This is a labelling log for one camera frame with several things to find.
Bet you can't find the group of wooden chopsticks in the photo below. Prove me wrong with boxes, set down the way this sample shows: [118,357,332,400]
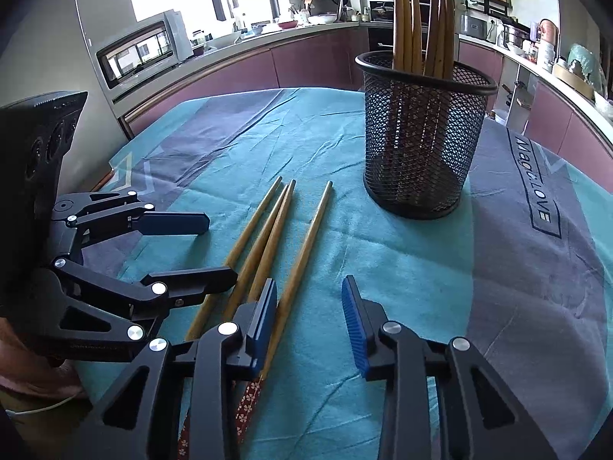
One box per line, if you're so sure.
[234,180,334,447]

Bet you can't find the silver countertop appliance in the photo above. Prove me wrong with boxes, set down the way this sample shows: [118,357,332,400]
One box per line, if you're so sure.
[460,12,490,39]

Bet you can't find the green plastic bag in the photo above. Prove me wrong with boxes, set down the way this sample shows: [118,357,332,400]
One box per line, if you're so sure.
[567,43,602,87]

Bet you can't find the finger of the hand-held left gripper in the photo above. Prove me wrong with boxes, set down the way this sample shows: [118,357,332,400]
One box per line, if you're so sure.
[26,257,239,360]
[50,190,211,260]

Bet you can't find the pink peninsula cabinets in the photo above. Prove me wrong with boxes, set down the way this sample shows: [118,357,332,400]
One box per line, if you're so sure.
[522,79,613,164]

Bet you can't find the white plastic bottle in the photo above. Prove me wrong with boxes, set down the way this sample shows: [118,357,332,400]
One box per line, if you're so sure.
[536,41,556,70]

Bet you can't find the round beige container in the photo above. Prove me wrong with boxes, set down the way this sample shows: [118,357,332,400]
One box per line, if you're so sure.
[553,62,597,99]

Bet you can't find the long pink base cabinets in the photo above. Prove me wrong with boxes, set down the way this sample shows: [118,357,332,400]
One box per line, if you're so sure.
[117,26,369,135]

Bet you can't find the pink thermos jug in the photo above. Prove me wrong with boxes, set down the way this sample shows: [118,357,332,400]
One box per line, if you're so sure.
[539,18,561,46]

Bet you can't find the person's left hand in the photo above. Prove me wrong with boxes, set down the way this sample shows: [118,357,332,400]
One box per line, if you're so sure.
[0,326,90,401]

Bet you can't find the white cable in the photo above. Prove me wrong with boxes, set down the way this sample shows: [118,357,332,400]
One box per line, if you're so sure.
[5,392,92,420]

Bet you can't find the bundle of wooden chopsticks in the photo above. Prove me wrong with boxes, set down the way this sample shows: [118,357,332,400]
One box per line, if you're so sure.
[378,0,456,197]

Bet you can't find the wooden chopstick red patterned end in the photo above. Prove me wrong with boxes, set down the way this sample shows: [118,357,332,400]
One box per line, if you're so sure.
[184,176,284,343]
[223,183,290,319]
[242,179,298,304]

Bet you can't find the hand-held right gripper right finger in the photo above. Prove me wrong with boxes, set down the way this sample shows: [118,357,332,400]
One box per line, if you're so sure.
[341,275,559,460]

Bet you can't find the narrow pink base cabinet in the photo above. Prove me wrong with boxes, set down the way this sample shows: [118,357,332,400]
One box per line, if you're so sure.
[457,41,503,82]

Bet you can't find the white countertop oven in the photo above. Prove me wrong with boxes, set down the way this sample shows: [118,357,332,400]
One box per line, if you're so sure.
[96,10,195,92]

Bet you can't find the stainless steel pot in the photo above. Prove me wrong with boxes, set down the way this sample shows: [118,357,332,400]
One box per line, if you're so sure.
[503,24,530,49]

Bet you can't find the large white bowl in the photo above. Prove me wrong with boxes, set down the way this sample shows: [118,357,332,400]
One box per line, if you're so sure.
[208,30,243,49]

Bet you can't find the black mesh utensil holder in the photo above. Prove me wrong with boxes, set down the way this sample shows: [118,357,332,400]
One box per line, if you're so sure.
[355,50,499,220]

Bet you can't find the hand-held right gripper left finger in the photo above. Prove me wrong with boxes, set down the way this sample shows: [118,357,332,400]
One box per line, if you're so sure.
[62,278,279,460]

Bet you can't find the blue striped tablecloth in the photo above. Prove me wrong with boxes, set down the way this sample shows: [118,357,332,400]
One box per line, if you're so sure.
[72,87,613,460]

